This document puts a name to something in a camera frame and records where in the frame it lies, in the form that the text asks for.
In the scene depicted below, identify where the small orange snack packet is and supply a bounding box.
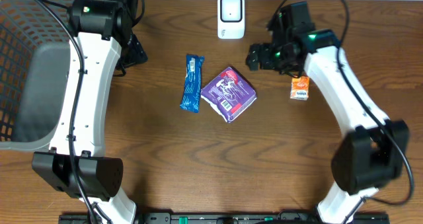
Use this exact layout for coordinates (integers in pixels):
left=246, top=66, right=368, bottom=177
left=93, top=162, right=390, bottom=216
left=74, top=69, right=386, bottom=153
left=290, top=76, right=309, bottom=100

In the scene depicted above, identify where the red purple snack packet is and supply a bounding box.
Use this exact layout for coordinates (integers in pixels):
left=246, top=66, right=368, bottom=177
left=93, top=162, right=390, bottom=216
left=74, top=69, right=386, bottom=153
left=200, top=67, right=257, bottom=123

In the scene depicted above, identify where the blue snack bar wrapper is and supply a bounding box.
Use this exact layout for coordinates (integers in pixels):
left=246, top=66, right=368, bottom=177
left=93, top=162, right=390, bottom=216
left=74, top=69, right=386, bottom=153
left=180, top=54, right=205, bottom=113

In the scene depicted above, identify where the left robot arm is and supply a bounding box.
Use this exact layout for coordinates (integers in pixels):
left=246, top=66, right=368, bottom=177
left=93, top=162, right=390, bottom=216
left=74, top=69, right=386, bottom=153
left=32, top=0, right=147, bottom=223

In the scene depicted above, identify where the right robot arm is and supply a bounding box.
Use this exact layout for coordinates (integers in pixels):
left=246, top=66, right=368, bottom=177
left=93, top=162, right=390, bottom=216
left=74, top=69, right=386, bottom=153
left=246, top=1, right=411, bottom=223

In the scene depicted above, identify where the white barcode scanner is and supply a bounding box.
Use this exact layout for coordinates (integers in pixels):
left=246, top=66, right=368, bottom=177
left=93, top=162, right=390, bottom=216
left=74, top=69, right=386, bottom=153
left=217, top=0, right=245, bottom=40

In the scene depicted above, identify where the grey plastic mesh basket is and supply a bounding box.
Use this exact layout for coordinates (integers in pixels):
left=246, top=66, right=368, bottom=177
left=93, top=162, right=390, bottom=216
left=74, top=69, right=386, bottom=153
left=1, top=0, right=75, bottom=151

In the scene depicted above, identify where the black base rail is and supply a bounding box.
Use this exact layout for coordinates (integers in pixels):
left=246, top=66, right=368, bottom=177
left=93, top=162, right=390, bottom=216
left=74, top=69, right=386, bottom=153
left=58, top=210, right=391, bottom=224

